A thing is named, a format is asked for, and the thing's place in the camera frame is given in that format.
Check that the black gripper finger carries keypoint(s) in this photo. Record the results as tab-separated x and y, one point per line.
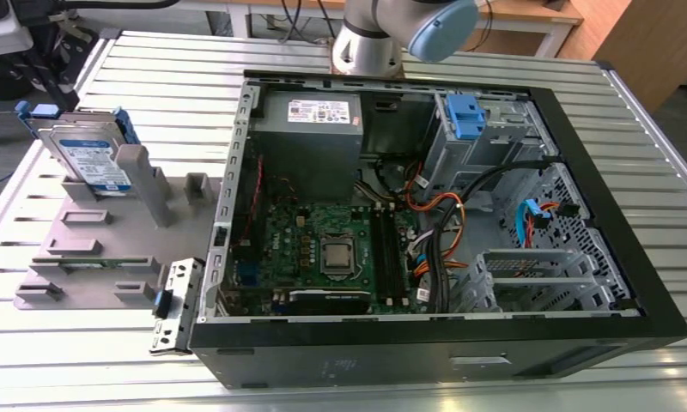
46	79
75	56

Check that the hard disk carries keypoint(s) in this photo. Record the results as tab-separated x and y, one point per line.
88	163

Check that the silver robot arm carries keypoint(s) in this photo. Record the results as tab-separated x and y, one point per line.
366	47

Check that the black bin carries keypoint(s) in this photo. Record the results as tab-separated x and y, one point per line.
6	88

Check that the grey parts rack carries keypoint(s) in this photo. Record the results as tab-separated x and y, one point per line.
126	240

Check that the green RAM stick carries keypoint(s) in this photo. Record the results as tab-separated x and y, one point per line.
108	262

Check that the grey power supply unit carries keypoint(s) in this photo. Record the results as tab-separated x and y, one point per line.
310	163

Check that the green motherboard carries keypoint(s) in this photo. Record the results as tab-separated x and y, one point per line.
286	257

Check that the CPU socket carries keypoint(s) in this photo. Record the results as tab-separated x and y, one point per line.
339	237

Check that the silver CPU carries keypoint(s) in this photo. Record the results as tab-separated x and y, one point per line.
339	256

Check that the blue drive cage latch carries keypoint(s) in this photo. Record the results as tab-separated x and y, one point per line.
463	116

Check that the black RAM slot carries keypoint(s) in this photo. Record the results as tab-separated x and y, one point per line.
395	257
381	257

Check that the black graphics card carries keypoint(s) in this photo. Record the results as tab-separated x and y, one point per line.
329	300

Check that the metal optical drive cage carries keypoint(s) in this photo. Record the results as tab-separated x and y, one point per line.
476	154

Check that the wooden desk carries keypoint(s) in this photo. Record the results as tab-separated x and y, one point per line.
533	15

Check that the black PC case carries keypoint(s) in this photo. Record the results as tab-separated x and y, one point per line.
378	356

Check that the wooden cabinet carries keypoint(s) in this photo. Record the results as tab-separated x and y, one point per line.
653	43

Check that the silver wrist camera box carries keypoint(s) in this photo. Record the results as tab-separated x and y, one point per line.
3	43

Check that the white desk frame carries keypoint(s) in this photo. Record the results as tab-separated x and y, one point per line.
238	23

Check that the metal slot retainer bracket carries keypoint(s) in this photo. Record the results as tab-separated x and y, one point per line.
178	274

